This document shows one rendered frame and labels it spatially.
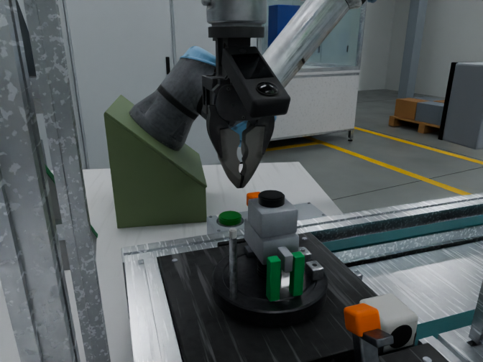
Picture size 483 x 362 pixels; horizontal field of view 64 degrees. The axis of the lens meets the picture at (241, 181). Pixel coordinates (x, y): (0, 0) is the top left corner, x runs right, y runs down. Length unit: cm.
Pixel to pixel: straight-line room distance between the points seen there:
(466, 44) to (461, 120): 964
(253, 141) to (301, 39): 41
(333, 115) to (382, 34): 629
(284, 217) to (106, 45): 302
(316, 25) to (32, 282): 79
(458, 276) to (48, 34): 62
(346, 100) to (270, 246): 476
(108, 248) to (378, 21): 1048
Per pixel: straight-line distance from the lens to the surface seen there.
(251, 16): 50
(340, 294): 50
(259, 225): 42
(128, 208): 90
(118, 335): 63
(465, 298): 65
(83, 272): 39
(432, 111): 611
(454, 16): 1027
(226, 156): 52
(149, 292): 52
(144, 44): 342
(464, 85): 40
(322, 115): 494
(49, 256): 18
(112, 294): 71
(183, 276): 53
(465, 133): 39
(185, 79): 92
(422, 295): 63
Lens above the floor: 126
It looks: 20 degrees down
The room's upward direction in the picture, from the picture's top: straight up
